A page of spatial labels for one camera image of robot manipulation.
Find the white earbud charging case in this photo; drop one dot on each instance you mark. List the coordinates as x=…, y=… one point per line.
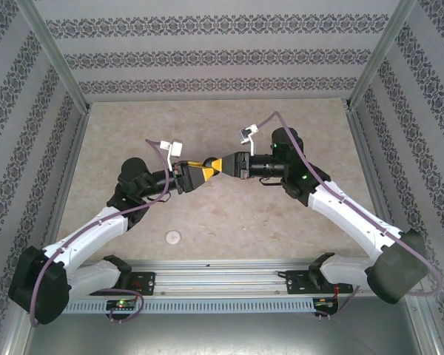
x=173, y=237

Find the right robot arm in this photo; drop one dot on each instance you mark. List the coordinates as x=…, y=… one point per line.
x=355, y=218

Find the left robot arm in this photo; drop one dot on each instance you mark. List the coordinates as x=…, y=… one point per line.
x=89, y=233

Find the small circuit board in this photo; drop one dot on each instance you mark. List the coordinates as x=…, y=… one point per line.
x=122, y=304
x=323, y=304

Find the grey sheet metal tray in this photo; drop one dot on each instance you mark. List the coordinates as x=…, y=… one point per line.
x=222, y=333

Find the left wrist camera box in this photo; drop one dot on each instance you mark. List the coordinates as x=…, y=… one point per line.
x=175, y=148

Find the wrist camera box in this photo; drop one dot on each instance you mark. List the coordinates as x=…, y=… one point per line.
x=248, y=132
x=175, y=148

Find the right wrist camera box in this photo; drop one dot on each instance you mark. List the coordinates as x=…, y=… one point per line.
x=248, y=132

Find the aluminium table side rail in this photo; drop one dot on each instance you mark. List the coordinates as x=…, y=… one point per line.
x=69, y=166
x=362, y=148

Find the aluminium arm base rail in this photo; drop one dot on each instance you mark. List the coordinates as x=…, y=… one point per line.
x=222, y=277

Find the aluminium frame post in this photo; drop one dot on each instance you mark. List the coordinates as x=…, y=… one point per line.
x=380, y=55
x=54, y=55

